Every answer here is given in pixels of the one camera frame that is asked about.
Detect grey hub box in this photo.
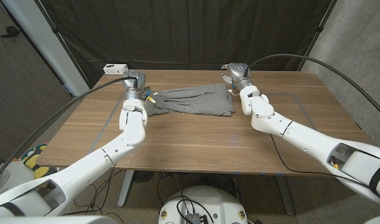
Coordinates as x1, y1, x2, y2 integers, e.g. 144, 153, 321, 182
185, 213, 208, 224

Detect white table leg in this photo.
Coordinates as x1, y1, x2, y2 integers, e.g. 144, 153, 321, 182
117, 170, 135, 208

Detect black backdrop stand pole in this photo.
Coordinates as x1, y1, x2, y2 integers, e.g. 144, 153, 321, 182
34, 0, 91, 90
297, 0, 337, 72

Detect black door handle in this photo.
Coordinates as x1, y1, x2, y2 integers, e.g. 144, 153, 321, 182
0, 26, 22, 39

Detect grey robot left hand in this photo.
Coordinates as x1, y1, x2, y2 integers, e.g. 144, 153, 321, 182
121, 70, 147, 101

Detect grey cotton shorts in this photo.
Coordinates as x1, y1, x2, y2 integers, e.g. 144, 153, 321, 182
144, 83, 236, 118

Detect thin black right arm wire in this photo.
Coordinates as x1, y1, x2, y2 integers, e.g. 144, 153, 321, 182
269, 133, 369, 187

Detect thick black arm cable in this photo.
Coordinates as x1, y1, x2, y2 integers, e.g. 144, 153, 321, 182
244, 54, 380, 124
0, 76, 139, 187

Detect black backdrop curtain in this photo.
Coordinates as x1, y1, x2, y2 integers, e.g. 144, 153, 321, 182
40, 0, 336, 90

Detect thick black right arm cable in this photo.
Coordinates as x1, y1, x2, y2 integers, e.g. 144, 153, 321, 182
244, 54, 380, 124

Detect black round fan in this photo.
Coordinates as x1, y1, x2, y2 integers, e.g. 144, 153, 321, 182
132, 170, 155, 184

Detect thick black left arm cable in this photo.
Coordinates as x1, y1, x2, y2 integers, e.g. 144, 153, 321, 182
0, 76, 139, 187

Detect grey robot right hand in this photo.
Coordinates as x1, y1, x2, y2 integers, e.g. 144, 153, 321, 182
220, 62, 255, 91

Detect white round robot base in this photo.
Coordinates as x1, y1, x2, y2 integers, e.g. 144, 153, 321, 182
157, 185, 249, 224

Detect grey table leg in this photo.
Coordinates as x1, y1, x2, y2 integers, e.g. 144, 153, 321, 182
275, 175, 295, 216

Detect white power strip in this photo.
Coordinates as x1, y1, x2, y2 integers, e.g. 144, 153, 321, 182
103, 63, 129, 76

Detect white door frame post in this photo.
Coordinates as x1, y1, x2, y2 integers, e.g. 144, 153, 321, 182
0, 0, 91, 97

